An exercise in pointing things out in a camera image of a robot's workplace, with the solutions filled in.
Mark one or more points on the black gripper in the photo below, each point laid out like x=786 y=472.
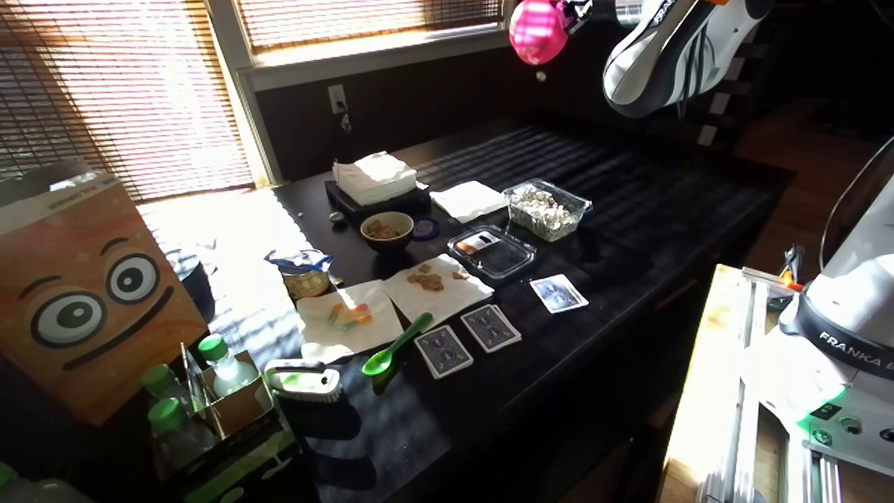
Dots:
x=582 y=12

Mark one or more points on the pink plastic bowl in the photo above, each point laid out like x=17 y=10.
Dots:
x=538 y=31

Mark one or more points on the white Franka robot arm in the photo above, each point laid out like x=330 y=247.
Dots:
x=673 y=56

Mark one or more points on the clear glass seed container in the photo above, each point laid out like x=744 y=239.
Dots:
x=578 y=210

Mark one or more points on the pumpkin seeds pile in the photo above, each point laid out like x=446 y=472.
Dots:
x=544 y=210

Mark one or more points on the flat white napkin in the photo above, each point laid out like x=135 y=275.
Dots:
x=467 y=201

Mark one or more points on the black tray under napkins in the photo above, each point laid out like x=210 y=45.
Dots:
x=410 y=207

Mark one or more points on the white napkin stack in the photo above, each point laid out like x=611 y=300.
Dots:
x=374 y=175

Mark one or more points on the small blue cap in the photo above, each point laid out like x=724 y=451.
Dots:
x=424 y=229

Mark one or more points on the black cup with nuts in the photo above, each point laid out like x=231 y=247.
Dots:
x=386 y=243

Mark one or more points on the brown snack pieces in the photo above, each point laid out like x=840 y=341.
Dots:
x=428 y=277

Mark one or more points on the white napkin under brown snacks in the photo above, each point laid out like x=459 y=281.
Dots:
x=456 y=296

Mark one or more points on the dark playing card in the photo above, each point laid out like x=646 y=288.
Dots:
x=490 y=327

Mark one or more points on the orange candy pieces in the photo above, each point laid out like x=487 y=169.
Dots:
x=353 y=314

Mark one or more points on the blue snack bag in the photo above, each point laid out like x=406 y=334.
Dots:
x=302 y=275

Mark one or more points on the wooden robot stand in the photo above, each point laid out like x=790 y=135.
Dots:
x=708 y=393

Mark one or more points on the green plastic spoon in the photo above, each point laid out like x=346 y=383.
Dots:
x=381 y=363

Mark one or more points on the white napkin under orange candy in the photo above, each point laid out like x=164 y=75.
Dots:
x=326 y=338

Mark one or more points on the white and green device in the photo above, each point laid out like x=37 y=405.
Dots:
x=302 y=381

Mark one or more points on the green cap clear bottle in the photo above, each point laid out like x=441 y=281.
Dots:
x=177 y=434
x=160 y=381
x=226 y=363

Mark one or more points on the green black bottle box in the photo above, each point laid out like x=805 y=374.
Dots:
x=252 y=448

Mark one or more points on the cardboard box with face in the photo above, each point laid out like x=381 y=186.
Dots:
x=85 y=296

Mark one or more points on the white wall outlet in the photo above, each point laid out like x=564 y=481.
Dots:
x=336 y=98

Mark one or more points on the white window frame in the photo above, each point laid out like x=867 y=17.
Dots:
x=245 y=94

